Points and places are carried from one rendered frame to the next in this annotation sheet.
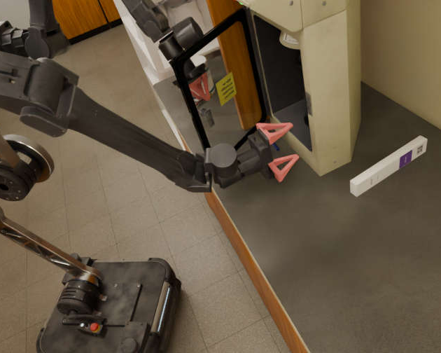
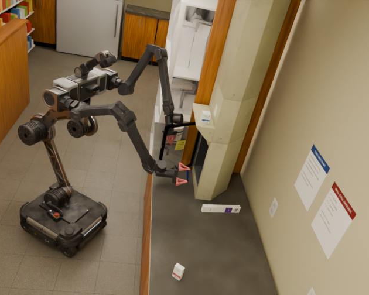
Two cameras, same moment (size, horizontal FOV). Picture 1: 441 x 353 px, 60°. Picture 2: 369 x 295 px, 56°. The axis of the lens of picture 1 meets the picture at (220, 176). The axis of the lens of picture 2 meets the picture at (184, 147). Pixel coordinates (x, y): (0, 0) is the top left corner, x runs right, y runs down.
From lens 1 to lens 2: 1.29 m
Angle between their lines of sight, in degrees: 10
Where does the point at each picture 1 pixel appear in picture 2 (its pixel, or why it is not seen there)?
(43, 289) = (30, 187)
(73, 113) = (130, 128)
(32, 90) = (125, 117)
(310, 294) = (162, 229)
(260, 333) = (130, 270)
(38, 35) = (126, 86)
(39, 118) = (122, 125)
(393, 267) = (195, 236)
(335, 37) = (221, 150)
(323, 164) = (198, 194)
